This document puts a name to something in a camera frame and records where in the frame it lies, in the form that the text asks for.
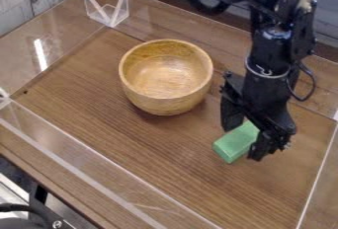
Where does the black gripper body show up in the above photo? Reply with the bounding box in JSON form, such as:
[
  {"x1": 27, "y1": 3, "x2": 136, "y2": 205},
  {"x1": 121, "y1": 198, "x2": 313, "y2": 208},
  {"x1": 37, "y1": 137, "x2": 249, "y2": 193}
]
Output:
[{"x1": 220, "y1": 57, "x2": 296, "y2": 150}]

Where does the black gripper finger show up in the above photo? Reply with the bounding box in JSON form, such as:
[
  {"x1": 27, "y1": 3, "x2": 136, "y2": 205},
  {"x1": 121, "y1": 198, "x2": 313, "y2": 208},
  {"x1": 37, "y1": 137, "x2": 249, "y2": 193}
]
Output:
[
  {"x1": 247, "y1": 132, "x2": 279, "y2": 161},
  {"x1": 220, "y1": 98, "x2": 244, "y2": 131}
]

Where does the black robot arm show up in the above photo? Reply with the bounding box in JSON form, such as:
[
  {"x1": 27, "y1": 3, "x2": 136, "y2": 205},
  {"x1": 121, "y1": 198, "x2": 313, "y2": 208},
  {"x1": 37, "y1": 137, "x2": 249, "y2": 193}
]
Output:
[{"x1": 185, "y1": 0, "x2": 316, "y2": 161}]

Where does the green rectangular block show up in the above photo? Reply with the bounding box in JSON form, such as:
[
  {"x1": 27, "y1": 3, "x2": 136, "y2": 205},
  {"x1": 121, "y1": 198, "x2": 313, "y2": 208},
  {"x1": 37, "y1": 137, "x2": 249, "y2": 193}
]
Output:
[{"x1": 212, "y1": 120, "x2": 259, "y2": 164}]

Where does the brown wooden bowl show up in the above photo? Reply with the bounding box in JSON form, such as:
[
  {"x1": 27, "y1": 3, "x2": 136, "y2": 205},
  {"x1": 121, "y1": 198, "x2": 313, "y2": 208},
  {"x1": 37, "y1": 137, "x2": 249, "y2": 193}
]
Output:
[{"x1": 118, "y1": 38, "x2": 213, "y2": 115}]

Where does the clear acrylic front wall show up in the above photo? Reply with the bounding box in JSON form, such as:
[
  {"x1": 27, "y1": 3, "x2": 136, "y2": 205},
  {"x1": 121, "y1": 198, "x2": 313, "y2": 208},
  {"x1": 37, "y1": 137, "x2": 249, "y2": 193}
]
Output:
[{"x1": 0, "y1": 100, "x2": 220, "y2": 229}]

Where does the black metal table bracket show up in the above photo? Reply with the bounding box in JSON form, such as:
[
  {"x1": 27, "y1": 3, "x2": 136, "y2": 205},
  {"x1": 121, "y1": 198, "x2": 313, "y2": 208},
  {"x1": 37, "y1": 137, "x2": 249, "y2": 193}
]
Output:
[{"x1": 27, "y1": 184, "x2": 76, "y2": 229}]

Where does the black cable lower left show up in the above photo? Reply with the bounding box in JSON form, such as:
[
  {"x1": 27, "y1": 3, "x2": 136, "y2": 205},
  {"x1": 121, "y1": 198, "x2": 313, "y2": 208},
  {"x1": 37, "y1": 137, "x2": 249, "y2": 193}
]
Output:
[{"x1": 0, "y1": 202, "x2": 45, "y2": 229}]

